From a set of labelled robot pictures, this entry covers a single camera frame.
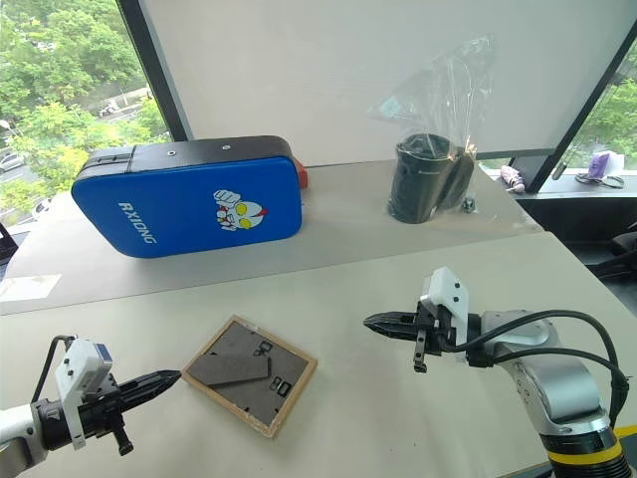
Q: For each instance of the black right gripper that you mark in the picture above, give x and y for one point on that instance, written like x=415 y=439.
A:
x=432 y=336

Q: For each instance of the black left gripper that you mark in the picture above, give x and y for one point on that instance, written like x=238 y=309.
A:
x=99 y=403

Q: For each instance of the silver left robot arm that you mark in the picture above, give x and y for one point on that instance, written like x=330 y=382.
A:
x=15 y=438

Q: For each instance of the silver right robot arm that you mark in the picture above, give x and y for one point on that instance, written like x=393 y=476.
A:
x=562 y=378

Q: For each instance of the small metal screws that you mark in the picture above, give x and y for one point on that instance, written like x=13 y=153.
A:
x=468 y=203

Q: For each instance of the black cylindrical container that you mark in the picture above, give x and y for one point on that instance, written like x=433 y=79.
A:
x=423 y=179

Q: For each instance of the pink folded umbrella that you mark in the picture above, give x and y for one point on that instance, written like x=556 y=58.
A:
x=513 y=180

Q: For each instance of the blue cartoon kick pad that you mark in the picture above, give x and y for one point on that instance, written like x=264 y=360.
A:
x=189 y=199

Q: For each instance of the dark laptop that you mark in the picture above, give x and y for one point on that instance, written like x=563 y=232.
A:
x=6 y=246

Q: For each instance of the black office chair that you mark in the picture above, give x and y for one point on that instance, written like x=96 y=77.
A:
x=619 y=254

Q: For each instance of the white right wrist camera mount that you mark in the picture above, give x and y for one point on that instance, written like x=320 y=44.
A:
x=450 y=299

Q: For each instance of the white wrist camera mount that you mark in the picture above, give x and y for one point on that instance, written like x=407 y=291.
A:
x=74 y=371
x=450 y=299

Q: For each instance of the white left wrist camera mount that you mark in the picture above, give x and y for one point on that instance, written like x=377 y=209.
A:
x=74 y=371

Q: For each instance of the wooden picture frame back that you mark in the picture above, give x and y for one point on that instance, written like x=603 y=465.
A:
x=249 y=373

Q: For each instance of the black window frame post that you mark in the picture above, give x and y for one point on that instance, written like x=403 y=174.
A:
x=151 y=70
x=579 y=104

